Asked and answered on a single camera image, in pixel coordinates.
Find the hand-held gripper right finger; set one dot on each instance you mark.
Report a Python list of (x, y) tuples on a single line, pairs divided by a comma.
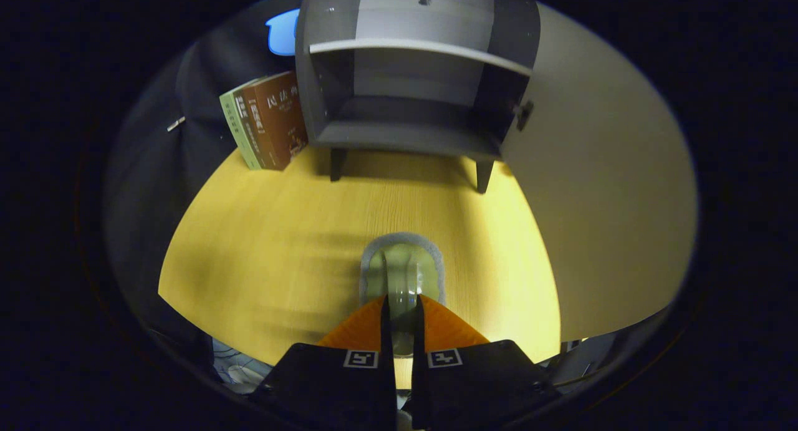
[(419, 387)]

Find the silver clip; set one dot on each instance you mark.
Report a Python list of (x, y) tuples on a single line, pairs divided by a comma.
[(176, 124)]

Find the black backdrop cloth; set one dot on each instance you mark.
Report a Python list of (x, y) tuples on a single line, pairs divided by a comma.
[(149, 188)]

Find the grey cabinet shelf board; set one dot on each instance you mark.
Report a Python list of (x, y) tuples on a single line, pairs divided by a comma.
[(411, 46)]

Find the brown book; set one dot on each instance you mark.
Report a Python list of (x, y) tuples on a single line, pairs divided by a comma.
[(277, 119)]

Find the grey cabinet body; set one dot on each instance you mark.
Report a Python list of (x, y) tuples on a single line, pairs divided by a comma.
[(405, 135)]

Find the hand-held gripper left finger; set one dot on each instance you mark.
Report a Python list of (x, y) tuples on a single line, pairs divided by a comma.
[(386, 387)]

